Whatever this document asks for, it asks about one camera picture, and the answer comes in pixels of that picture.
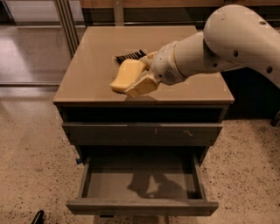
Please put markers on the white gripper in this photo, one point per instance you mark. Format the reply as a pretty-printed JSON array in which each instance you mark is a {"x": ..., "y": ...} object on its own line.
[{"x": 164, "y": 66}]

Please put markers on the yellow sponge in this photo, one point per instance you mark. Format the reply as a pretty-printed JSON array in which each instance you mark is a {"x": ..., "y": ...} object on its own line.
[{"x": 128, "y": 71}]

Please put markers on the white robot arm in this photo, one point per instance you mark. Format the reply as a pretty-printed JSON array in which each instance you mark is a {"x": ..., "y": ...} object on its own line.
[{"x": 234, "y": 36}]

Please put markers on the grey drawer cabinet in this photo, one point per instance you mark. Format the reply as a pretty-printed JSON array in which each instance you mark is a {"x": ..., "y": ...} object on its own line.
[{"x": 84, "y": 95}]

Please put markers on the closed top drawer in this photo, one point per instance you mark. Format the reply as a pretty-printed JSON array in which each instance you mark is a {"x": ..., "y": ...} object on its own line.
[{"x": 142, "y": 133}]

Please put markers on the open middle drawer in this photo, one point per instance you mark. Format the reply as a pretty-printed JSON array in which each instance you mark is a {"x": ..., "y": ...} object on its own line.
[{"x": 167, "y": 184}]

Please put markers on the black comb-like rack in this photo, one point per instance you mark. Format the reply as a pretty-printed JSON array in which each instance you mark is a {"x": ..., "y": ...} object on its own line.
[{"x": 132, "y": 56}]

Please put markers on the blue cabinet caster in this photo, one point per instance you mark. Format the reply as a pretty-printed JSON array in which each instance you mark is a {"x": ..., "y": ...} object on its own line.
[{"x": 78, "y": 161}]

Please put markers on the black object on floor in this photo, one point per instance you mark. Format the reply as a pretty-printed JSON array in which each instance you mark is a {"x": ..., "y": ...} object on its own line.
[{"x": 38, "y": 218}]

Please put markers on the metal window frame post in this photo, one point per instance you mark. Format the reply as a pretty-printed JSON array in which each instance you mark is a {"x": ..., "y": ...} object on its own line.
[{"x": 67, "y": 23}]

